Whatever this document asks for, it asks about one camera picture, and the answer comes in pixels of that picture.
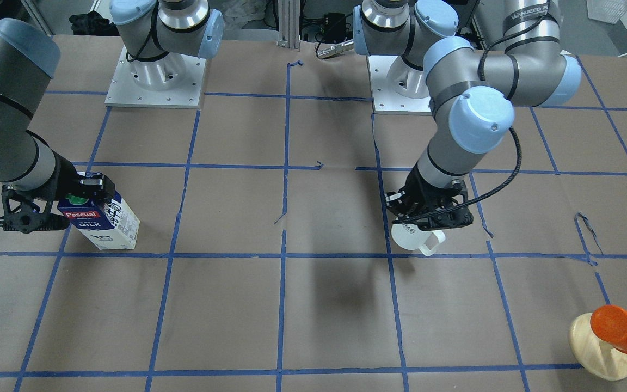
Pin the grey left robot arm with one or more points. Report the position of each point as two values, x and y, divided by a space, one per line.
472 94

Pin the blue white milk carton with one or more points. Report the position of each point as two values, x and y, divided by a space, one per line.
109 226

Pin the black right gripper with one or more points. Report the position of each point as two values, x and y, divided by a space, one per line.
63 180

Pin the white mug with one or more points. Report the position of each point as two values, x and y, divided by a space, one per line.
411 237

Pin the orange mug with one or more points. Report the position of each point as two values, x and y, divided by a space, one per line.
609 324

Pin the wooden mug tree stand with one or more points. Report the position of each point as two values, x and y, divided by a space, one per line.
595 355

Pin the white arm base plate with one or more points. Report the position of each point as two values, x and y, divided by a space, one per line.
173 82
396 87

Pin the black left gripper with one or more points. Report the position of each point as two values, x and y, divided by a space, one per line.
418 191

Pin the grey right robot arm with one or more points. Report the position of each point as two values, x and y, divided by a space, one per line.
156 34

